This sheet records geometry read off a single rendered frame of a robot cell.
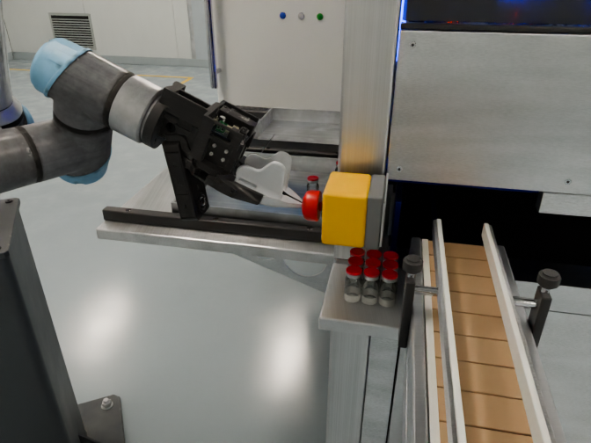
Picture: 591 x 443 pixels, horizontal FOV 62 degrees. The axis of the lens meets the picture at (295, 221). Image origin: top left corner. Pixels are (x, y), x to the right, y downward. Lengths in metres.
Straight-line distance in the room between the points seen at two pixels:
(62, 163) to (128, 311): 1.49
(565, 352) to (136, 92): 0.70
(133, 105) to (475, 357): 0.47
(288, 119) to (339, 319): 0.83
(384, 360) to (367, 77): 0.45
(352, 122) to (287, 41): 1.06
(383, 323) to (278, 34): 1.23
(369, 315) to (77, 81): 0.45
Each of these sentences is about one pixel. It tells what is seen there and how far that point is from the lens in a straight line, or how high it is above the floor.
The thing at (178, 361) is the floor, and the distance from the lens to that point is 1.88.
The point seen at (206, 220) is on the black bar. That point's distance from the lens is 0.81.
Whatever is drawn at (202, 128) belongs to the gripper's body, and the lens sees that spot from 0.60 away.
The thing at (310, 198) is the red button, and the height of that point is 1.01.
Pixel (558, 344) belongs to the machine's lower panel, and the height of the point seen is 0.77.
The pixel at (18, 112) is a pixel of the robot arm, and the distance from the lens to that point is 1.11.
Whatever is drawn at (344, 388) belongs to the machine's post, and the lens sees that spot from 0.90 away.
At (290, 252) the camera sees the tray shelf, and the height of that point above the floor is 0.87.
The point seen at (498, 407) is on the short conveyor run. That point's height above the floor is 0.93.
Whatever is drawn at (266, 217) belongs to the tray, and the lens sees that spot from 0.80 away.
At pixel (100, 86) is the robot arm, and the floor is 1.14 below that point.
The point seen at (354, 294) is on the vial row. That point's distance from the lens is 0.65.
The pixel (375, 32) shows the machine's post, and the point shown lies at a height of 1.20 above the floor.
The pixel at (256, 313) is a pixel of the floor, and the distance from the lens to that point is 2.04.
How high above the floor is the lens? 1.28
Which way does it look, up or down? 28 degrees down
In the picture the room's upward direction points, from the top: straight up
